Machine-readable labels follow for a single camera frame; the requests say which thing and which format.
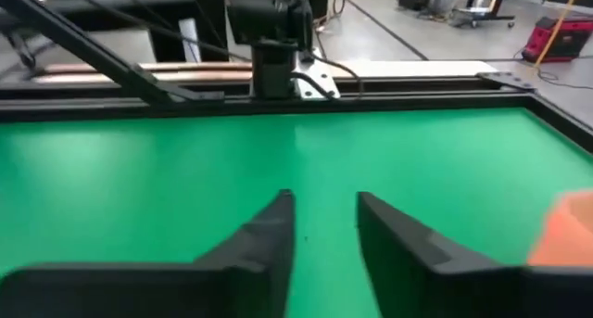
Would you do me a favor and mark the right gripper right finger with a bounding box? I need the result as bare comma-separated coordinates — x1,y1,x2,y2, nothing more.
355,191,593,318

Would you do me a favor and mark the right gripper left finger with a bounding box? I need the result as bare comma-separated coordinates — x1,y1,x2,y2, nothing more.
0,189,297,318

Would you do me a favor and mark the orange plastic bin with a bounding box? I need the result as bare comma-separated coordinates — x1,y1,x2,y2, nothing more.
526,189,593,269

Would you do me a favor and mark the green table mat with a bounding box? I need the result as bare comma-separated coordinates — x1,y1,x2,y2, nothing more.
0,107,593,318

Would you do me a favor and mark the wooden table side board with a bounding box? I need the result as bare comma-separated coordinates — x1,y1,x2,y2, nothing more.
32,59,499,86

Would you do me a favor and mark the black standing desk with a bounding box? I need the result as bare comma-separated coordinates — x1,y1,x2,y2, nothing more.
451,0,517,31

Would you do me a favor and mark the red and black box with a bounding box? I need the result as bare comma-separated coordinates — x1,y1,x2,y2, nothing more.
522,15,593,64

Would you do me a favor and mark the black table frame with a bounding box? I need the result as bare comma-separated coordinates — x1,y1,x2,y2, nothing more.
0,70,593,155

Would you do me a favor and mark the black arm base cable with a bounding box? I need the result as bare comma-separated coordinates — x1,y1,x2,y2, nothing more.
291,53,366,99

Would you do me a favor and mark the thin black power cable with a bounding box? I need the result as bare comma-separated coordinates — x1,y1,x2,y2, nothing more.
511,48,593,91

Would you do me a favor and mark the black diagonal frame strut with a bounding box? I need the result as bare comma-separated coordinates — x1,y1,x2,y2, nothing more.
0,0,226,107

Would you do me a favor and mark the yellow extension cable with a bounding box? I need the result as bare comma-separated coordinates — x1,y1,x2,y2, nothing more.
532,0,586,70

